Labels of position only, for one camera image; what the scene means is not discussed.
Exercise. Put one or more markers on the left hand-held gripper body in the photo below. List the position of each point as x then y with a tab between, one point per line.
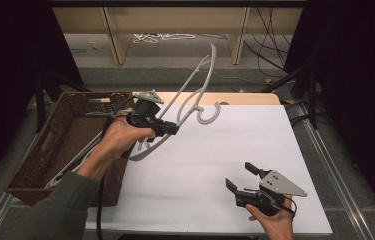
146	115

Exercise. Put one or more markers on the person's left hand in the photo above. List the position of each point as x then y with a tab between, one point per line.
121	140

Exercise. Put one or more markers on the person's right hand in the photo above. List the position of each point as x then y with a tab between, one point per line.
278	226

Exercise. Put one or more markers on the wooden table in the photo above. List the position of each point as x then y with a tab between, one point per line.
235	98

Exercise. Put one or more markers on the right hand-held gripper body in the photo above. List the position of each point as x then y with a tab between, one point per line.
276	186

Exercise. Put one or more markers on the black metal stand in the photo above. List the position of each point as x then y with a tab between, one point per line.
41	100
311	100

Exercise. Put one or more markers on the white table sheet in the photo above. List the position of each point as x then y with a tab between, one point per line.
191	186

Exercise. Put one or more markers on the black curtain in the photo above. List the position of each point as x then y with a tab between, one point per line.
358	83
8	83

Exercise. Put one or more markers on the light wooden shelf unit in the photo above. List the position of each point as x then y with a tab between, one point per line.
175	20

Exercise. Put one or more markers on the brown woven basket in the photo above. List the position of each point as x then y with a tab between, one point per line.
65	133

